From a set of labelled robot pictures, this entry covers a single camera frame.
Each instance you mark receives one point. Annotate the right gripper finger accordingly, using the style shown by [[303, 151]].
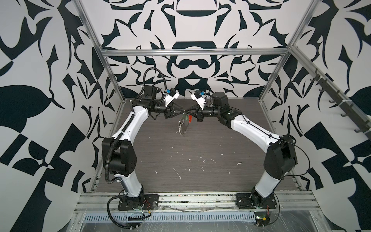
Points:
[[192, 110], [192, 114]]

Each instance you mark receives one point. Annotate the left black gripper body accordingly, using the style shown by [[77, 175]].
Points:
[[168, 111]]

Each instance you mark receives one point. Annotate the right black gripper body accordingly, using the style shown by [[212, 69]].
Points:
[[200, 115]]

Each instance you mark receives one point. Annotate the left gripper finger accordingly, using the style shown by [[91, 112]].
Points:
[[179, 114], [180, 111]]

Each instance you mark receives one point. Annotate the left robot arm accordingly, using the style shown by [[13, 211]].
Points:
[[119, 157]]

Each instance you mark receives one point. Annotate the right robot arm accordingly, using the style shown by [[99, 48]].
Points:
[[280, 151]]

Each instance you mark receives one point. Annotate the right small circuit board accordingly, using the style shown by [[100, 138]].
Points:
[[262, 220]]

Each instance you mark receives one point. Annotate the grey hook rack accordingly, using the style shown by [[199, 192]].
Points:
[[338, 98]]

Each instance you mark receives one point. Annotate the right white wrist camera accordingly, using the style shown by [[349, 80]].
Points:
[[199, 97]]

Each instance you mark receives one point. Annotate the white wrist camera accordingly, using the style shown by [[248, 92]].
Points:
[[199, 97], [170, 95]]

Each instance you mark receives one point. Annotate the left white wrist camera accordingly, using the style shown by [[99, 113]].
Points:
[[170, 95]]

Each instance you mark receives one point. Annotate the aluminium frame back bar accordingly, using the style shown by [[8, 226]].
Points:
[[194, 52]]

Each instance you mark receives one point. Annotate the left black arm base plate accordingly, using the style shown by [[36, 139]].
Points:
[[142, 202]]

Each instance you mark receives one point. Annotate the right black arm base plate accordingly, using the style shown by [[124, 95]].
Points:
[[255, 201]]

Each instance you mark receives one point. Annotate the aluminium front rail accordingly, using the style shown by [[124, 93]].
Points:
[[200, 201]]

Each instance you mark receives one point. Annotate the white slotted cable duct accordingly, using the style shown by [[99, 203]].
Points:
[[248, 217]]

